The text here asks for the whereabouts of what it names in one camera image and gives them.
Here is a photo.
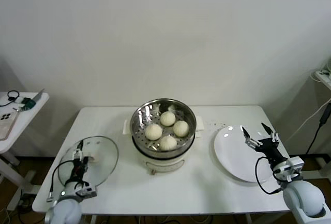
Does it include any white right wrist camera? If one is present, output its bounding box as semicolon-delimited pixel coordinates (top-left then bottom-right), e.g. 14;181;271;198
285;156;305;181

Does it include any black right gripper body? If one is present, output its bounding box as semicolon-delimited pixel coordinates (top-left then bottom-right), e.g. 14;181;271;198
255;139;288;167

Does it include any phone in clear case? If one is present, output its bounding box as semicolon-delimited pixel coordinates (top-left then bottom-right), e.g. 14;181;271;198
0;111;19;141

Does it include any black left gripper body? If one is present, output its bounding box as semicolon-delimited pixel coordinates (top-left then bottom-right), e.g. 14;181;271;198
68;157;89;184

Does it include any white steamed baozi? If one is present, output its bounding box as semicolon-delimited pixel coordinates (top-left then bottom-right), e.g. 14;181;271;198
158;136;178;151
172;120;189;138
160;111;176;127
144;123;163;141

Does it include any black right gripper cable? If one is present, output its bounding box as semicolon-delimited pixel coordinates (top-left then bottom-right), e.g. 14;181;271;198
255;156;283;195

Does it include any perforated steel steamer basket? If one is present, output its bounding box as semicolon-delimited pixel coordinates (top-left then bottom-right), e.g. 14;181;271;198
129;98;197;159

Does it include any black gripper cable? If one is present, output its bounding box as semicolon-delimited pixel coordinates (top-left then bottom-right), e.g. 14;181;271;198
255;156;283;195
46;161;76;203

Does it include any white main table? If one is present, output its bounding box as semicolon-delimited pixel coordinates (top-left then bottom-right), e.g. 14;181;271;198
32;104;315;224

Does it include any glass lid with white handle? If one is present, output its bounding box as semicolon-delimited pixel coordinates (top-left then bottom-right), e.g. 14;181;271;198
57;136;120;186

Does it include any white electric cooker base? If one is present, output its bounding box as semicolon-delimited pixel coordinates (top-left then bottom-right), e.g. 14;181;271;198
123;119;206;176

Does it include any white power cable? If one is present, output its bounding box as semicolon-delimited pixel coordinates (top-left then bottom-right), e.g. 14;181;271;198
289;99;327;142

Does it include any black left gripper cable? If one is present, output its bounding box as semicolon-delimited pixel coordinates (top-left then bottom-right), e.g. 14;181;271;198
46;161;76;203

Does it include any black looped cable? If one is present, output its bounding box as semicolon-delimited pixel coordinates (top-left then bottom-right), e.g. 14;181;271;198
0;90;20;107

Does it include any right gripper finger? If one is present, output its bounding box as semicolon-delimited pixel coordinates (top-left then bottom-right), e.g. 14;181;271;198
261;122;279;142
242;125;260;150

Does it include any white power strip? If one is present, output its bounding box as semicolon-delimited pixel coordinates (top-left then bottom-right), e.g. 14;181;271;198
313;69;331;82

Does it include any white round plate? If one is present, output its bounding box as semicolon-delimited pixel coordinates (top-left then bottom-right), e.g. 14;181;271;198
213;125;279;183

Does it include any black power adapter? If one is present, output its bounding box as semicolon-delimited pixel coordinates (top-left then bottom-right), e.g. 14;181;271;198
320;102;331;126

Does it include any white side table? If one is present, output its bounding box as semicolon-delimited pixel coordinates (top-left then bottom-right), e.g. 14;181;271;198
0;91;50;196

